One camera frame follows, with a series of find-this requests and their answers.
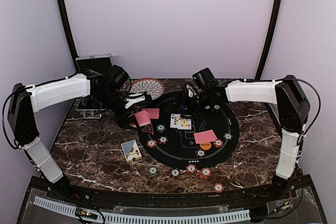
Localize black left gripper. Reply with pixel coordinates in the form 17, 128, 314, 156
96, 88, 140, 130

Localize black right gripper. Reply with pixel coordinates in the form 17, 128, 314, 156
167, 89, 213, 120

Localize red playing card deck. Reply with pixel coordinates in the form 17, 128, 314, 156
133, 111, 151, 127

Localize face up red card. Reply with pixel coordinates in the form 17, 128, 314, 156
177, 118, 192, 130

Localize face up black card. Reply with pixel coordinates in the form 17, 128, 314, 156
170, 114, 181, 129

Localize red chip mat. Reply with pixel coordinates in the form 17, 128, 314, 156
146, 140, 157, 148
213, 139, 224, 148

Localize orange big blind button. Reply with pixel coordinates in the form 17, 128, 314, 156
200, 143, 212, 151

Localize black chip mat front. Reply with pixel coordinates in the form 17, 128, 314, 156
196, 149, 206, 157

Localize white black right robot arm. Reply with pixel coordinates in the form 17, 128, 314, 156
171, 68, 313, 179

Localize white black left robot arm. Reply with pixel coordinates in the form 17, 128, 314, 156
6, 66, 147, 201

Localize triangular all in button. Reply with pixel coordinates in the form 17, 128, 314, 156
141, 124, 154, 135

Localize yellow card box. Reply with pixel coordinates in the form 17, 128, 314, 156
121, 140, 142, 163

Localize round black poker mat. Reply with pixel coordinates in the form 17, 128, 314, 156
138, 91, 239, 170

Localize patterned ceramic plate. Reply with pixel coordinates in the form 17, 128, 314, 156
130, 78, 165, 100

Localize aluminium poker chip case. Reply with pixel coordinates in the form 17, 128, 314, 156
75, 53, 113, 119

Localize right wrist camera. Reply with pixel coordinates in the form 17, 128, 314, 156
185, 84, 198, 99

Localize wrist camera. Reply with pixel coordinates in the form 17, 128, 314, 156
185, 84, 198, 99
124, 92, 152, 109

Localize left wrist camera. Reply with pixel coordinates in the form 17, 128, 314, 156
124, 92, 152, 109

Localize white cable duct strip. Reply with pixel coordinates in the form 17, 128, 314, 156
33, 196, 250, 223

